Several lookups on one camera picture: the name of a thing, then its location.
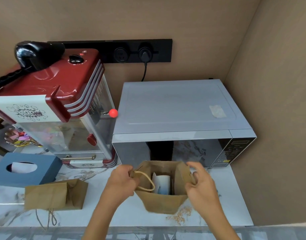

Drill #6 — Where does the white item in bag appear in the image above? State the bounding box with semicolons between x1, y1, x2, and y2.
152;172;171;195

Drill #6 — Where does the flat brown paper bag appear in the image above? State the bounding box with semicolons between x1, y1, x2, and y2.
24;179;89;211

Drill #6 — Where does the brown paper bag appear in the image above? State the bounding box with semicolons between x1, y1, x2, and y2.
129;160;196;215
24;179;89;211

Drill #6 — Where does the person's left forearm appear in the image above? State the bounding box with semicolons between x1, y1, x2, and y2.
82;191;126;240

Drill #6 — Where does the person's right hand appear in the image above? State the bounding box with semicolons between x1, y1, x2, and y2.
185;161;219;208

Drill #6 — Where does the blue tissue box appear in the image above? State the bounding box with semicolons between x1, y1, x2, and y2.
0;152;63;188

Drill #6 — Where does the black hair dryer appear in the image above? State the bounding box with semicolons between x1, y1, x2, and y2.
0;40;66;91

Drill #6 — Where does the red popcorn machine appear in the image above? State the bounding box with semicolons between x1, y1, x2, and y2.
0;48;118;170

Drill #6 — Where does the black power strip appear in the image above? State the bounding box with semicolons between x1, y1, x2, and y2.
47;39;173;64

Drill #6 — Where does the person's right forearm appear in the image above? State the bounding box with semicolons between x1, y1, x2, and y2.
193;200;241;240

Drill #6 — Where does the silver microwave oven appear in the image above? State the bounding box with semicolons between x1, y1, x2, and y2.
112;79;257;169

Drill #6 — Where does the colourful wrapped candies dish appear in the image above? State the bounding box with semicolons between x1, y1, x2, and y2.
3;127;43;148

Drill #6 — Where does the person's left hand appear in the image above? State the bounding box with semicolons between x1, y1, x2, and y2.
107;164;141;202

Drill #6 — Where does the black plug with cable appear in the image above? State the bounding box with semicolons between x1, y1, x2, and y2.
138;47;153;82

